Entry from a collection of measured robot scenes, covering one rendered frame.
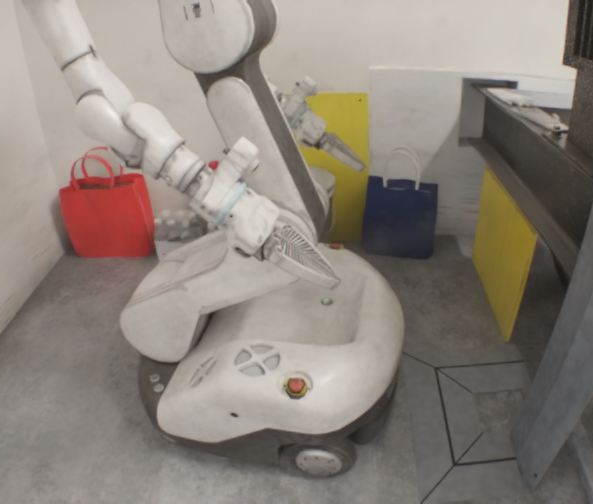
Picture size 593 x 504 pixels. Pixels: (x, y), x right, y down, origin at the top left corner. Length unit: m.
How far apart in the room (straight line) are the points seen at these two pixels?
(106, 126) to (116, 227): 1.35
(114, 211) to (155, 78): 0.58
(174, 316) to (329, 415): 0.40
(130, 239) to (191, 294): 1.06
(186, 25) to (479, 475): 1.14
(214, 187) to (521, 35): 1.53
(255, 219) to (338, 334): 0.47
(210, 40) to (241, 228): 0.31
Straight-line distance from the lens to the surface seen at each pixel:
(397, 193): 1.70
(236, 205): 0.63
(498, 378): 1.38
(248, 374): 0.88
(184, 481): 1.18
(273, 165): 0.80
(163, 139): 0.64
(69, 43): 0.69
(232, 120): 0.80
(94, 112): 0.66
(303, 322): 1.07
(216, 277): 0.90
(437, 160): 1.86
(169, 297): 0.98
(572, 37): 1.15
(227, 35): 0.72
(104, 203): 1.96
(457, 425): 1.24
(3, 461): 1.45
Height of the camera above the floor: 1.00
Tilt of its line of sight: 32 degrees down
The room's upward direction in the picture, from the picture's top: 4 degrees counter-clockwise
